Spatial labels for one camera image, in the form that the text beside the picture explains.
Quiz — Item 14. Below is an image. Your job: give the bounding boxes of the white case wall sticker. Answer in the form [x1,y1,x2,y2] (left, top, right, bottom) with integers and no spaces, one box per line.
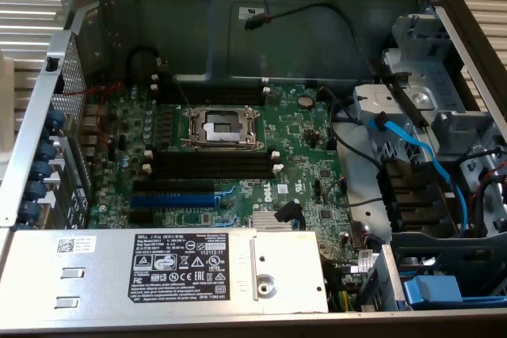
[236,4,267,21]

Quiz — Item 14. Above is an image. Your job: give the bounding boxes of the green Dell motherboard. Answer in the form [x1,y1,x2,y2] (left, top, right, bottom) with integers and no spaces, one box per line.
[85,81,383,291]

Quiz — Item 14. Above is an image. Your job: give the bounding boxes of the long black expansion slot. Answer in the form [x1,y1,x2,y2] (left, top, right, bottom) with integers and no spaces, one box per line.
[132,178,217,193]

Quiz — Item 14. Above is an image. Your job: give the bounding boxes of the black looped cable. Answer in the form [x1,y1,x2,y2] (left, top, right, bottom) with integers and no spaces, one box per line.
[125,45,160,88]

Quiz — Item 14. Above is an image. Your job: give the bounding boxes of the black plug with blue tab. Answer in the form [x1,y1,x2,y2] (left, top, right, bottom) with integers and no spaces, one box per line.
[274,199,304,225]

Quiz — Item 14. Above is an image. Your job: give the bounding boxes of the black flat wire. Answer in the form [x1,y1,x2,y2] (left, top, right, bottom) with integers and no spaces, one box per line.
[372,70,425,126]

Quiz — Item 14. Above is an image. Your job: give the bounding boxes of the silver port stack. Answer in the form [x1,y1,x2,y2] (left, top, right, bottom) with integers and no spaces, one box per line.
[78,102,110,161]

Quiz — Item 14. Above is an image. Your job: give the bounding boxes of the black power supply label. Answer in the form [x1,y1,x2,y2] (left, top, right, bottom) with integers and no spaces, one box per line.
[127,232,231,302]

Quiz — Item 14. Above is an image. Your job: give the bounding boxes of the grey metal disk bay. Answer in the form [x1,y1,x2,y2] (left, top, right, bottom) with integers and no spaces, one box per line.
[379,13,507,236]

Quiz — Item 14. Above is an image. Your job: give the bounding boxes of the blue card slot latch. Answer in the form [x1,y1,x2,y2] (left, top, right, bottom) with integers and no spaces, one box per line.
[45,109,67,131]
[38,140,59,160]
[30,159,53,180]
[23,179,47,200]
[19,199,43,220]

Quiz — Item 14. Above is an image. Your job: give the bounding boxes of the short black expansion slot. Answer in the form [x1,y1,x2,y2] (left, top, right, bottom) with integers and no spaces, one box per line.
[128,210,156,225]

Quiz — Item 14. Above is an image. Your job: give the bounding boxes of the thin metal locking lever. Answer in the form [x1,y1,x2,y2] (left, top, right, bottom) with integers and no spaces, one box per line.
[158,59,192,110]

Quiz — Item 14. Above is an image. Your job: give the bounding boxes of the silver power supply box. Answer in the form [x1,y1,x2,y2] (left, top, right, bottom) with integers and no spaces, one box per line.
[0,229,330,315]

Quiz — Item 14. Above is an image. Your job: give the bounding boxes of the blue flat wire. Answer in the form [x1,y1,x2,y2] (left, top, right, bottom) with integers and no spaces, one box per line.
[366,114,471,238]

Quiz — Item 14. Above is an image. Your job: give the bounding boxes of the blue plastic drive caddy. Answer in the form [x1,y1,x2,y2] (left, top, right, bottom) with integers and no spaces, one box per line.
[402,274,507,311]

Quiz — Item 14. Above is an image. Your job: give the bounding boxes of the small silver heat sink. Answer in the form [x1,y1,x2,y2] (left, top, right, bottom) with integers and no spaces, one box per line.
[252,211,284,232]

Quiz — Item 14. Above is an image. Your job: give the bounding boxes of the grey metal drive bracket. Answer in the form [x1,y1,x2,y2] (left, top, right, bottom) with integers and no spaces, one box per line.
[352,83,439,125]

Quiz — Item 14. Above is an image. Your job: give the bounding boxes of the thin red wire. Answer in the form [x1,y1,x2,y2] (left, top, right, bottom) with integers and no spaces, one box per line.
[62,79,124,151]

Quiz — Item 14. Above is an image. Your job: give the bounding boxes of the white QR code sticker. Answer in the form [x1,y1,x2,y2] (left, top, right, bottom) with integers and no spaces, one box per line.
[56,236,97,255]

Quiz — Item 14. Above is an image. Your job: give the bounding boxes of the thin black wire with plug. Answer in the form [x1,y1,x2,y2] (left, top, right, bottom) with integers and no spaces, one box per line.
[243,0,375,70]

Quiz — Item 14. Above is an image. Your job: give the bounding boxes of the long blue expansion slot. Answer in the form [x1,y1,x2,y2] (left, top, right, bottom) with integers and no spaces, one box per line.
[129,193,217,208]

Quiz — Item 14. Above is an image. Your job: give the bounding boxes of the grey metal PC case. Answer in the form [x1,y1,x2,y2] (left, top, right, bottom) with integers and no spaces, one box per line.
[0,0,507,338]

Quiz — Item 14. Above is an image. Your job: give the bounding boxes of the metal CPU socket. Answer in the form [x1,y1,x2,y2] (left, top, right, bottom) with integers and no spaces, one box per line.
[180,104,268,153]

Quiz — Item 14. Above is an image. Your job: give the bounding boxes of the black RAM slot white clips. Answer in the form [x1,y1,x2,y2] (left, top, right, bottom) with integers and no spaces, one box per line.
[141,162,284,175]
[151,84,273,98]
[143,149,279,160]
[151,74,273,85]

